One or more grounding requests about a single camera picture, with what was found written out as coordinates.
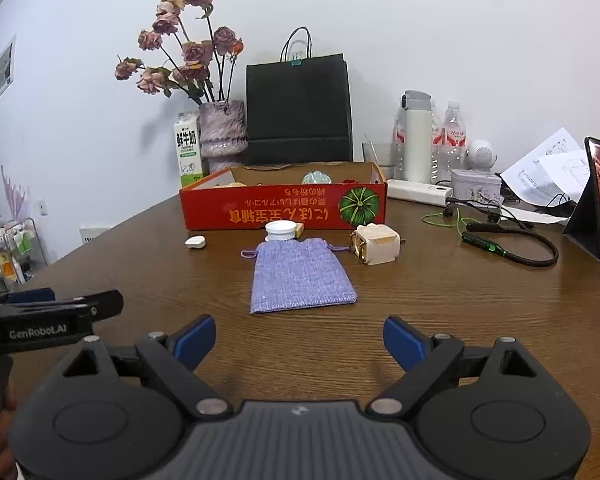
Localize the clear glass cup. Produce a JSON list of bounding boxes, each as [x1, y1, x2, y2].
[[362, 141, 399, 179]]

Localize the pink wall decoration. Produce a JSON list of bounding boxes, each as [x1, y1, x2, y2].
[[0, 165, 31, 222]]

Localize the wall poster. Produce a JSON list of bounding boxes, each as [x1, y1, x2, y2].
[[0, 34, 18, 99]]

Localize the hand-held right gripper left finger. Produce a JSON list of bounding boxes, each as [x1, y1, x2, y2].
[[61, 314, 234, 421]]

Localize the black paper bag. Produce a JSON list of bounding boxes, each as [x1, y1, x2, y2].
[[245, 27, 354, 167]]

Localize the purple textured vase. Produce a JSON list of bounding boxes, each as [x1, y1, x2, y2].
[[198, 100, 249, 175]]

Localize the white thermos bottle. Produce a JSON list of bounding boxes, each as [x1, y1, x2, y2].
[[399, 90, 434, 184]]

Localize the white power strip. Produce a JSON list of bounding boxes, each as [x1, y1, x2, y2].
[[386, 178, 454, 207]]

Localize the dried pink flowers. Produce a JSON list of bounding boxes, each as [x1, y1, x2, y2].
[[114, 0, 245, 107]]

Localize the white wall outlet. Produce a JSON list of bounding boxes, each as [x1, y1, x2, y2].
[[79, 225, 111, 245]]

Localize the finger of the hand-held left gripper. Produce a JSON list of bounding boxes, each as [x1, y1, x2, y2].
[[6, 287, 56, 305], [86, 289, 125, 323]]

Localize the green black neckband earphones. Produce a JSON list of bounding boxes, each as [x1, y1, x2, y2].
[[422, 207, 560, 267]]

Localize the small cream gold box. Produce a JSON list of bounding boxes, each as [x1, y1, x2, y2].
[[350, 223, 407, 266]]

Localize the white and green milk carton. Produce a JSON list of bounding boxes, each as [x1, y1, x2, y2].
[[173, 112, 204, 181]]

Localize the wire storage rack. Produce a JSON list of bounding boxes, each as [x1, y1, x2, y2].
[[0, 210, 49, 302]]

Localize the clear plastic water bottle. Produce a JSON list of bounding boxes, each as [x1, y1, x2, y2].
[[392, 110, 406, 179], [429, 102, 445, 184], [441, 101, 469, 181]]

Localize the black cable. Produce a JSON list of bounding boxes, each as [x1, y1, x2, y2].
[[447, 191, 582, 212]]

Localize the purple linen drawstring pouch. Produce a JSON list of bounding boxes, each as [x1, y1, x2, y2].
[[241, 237, 359, 315]]

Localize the red cardboard box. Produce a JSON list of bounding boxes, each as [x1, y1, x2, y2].
[[179, 161, 388, 231]]

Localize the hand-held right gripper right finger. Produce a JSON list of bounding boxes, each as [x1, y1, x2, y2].
[[368, 315, 538, 419]]

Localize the white round speaker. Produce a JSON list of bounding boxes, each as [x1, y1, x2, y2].
[[466, 139, 499, 171]]

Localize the white round container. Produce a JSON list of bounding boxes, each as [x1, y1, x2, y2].
[[265, 221, 306, 244]]

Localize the printed paper sheets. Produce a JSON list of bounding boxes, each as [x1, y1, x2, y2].
[[500, 127, 590, 212]]

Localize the grey tin box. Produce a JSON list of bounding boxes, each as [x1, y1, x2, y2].
[[450, 167, 504, 204]]

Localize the wooden desk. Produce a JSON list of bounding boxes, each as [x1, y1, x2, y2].
[[0, 187, 600, 480]]

